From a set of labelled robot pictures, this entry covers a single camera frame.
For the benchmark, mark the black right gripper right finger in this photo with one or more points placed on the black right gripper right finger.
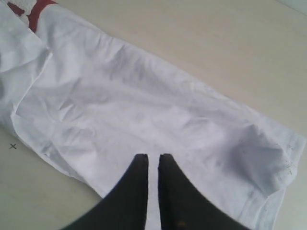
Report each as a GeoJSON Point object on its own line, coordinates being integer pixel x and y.
{"type": "Point", "coordinates": [182, 206]}

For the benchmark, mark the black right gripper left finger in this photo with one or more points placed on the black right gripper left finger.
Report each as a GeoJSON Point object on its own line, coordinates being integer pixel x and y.
{"type": "Point", "coordinates": [125, 206]}

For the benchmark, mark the white t-shirt red lettering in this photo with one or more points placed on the white t-shirt red lettering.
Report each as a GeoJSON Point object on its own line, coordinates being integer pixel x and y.
{"type": "Point", "coordinates": [87, 102]}

